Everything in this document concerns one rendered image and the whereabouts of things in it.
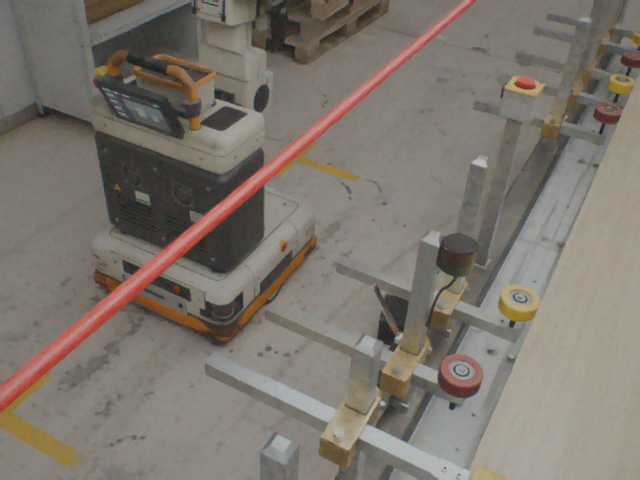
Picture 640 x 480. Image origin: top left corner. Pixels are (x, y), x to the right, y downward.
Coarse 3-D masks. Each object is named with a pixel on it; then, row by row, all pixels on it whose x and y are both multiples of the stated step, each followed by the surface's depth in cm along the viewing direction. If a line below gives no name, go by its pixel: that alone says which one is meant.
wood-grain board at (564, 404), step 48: (624, 144) 195; (624, 192) 175; (576, 240) 158; (624, 240) 159; (576, 288) 144; (624, 288) 145; (528, 336) 133; (576, 336) 133; (624, 336) 134; (528, 384) 123; (576, 384) 124; (624, 384) 124; (528, 432) 115; (576, 432) 115; (624, 432) 116
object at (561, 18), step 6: (552, 12) 300; (546, 18) 301; (552, 18) 300; (558, 18) 298; (564, 18) 297; (570, 18) 296; (576, 18) 296; (570, 24) 297; (576, 24) 296; (618, 30) 289; (624, 30) 288; (630, 30) 288; (624, 36) 289; (630, 36) 288
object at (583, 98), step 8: (496, 80) 248; (504, 80) 247; (536, 80) 244; (544, 88) 241; (552, 88) 240; (584, 96) 236; (592, 96) 236; (584, 104) 237; (592, 104) 236; (616, 104) 232
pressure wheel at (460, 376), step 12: (444, 360) 126; (456, 360) 126; (468, 360) 126; (444, 372) 123; (456, 372) 124; (468, 372) 124; (480, 372) 124; (444, 384) 123; (456, 384) 121; (468, 384) 121; (480, 384) 123; (456, 396) 123; (468, 396) 123
